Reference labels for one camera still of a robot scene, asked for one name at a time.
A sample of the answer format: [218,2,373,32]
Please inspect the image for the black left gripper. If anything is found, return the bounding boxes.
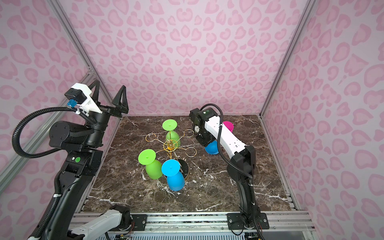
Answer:
[79,81,128,151]

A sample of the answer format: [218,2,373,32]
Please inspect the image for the blue wine glass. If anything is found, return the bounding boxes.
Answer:
[205,141,219,155]
[162,159,185,192]

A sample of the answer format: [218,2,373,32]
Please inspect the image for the magenta wine glass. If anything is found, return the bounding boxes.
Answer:
[223,121,234,133]

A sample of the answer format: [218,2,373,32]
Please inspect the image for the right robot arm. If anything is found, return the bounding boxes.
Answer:
[189,104,270,233]

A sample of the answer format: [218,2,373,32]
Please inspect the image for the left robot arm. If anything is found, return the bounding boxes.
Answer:
[13,81,132,240]

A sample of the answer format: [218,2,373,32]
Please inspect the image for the back green wine glass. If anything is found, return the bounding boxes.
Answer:
[162,119,180,148]

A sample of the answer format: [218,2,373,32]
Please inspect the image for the green wine glass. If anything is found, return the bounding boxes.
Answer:
[162,119,180,148]
[138,149,163,180]

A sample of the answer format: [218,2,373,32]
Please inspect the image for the front green wine glass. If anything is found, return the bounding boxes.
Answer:
[138,149,163,180]

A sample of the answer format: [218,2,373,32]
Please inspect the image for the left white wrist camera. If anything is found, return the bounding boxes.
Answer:
[65,83,102,116]

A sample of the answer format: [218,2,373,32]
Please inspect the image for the gold wire glass rack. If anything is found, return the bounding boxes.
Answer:
[145,129,197,178]

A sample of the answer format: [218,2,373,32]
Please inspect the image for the aluminium frame post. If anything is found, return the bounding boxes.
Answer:
[0,71,100,193]

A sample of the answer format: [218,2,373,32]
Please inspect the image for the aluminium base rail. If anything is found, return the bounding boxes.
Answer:
[55,211,319,240]

